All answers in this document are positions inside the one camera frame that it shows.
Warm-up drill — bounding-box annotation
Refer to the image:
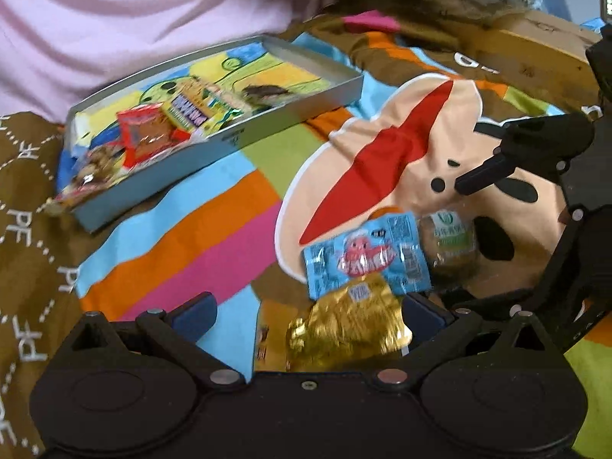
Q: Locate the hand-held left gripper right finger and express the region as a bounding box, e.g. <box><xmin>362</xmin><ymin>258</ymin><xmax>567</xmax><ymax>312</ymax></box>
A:
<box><xmin>373</xmin><ymin>291</ymin><xmax>550</xmax><ymax>388</ymax></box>

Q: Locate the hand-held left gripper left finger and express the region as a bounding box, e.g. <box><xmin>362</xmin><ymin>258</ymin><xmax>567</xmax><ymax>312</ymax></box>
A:
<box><xmin>64</xmin><ymin>291</ymin><xmax>244</xmax><ymax>388</ymax></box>

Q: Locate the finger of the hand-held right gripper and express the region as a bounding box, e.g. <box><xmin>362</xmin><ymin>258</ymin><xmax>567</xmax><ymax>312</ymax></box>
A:
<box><xmin>449</xmin><ymin>205</ymin><xmax>592</xmax><ymax>319</ymax></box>
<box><xmin>454</xmin><ymin>112</ymin><xmax>596</xmax><ymax>197</ymax></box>

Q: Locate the brown cake with green label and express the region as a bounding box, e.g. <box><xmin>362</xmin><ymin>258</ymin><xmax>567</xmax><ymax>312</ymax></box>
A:
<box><xmin>415</xmin><ymin>210</ymin><xmax>480</xmax><ymax>290</ymax></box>

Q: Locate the gold foil snack packet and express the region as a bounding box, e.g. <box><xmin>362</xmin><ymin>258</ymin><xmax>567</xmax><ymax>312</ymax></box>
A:
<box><xmin>286</xmin><ymin>275</ymin><xmax>414</xmax><ymax>374</ymax></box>

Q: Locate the light blue snack packet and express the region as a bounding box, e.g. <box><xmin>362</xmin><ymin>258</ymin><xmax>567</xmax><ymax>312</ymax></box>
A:
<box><xmin>303</xmin><ymin>211</ymin><xmax>432</xmax><ymax>301</ymax></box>

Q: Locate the grey box with cartoon drawing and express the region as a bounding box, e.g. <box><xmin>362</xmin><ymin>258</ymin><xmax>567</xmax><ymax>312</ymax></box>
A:
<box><xmin>57</xmin><ymin>33</ymin><xmax>365</xmax><ymax>235</ymax></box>

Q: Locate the nut print snack packet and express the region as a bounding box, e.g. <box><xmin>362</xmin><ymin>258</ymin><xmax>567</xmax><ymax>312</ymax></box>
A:
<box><xmin>48</xmin><ymin>146</ymin><xmax>127</xmax><ymax>216</ymax></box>

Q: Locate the red snack packet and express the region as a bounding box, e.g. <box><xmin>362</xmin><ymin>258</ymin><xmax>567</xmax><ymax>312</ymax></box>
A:
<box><xmin>116</xmin><ymin>102</ymin><xmax>188</xmax><ymax>169</ymax></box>

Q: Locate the yellow purple snack packet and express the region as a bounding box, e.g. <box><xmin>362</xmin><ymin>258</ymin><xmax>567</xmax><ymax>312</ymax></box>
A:
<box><xmin>160</xmin><ymin>88</ymin><xmax>218</xmax><ymax>142</ymax></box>

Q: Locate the green yellow snack packet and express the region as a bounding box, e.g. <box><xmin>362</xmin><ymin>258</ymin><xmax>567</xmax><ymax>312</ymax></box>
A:
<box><xmin>191</xmin><ymin>79</ymin><xmax>255</xmax><ymax>132</ymax></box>

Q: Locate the dark brown snack packet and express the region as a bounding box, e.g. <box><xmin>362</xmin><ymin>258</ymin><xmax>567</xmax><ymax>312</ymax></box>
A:
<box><xmin>239</xmin><ymin>83</ymin><xmax>290</xmax><ymax>109</ymax></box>

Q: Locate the printed blanket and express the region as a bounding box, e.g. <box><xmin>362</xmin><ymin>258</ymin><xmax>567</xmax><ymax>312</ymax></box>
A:
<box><xmin>0</xmin><ymin>10</ymin><xmax>612</xmax><ymax>459</ymax></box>

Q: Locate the orange snack packet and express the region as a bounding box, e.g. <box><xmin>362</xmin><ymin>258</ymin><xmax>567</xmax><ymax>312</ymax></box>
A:
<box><xmin>255</xmin><ymin>300</ymin><xmax>299</xmax><ymax>374</ymax></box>

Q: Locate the cardboard box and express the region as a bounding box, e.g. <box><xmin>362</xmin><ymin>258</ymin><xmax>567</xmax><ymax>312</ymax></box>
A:
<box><xmin>490</xmin><ymin>10</ymin><xmax>604</xmax><ymax>106</ymax></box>

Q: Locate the pink cloth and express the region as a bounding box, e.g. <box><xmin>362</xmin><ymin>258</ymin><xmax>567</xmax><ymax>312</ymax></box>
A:
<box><xmin>0</xmin><ymin>0</ymin><xmax>345</xmax><ymax>125</ymax></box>

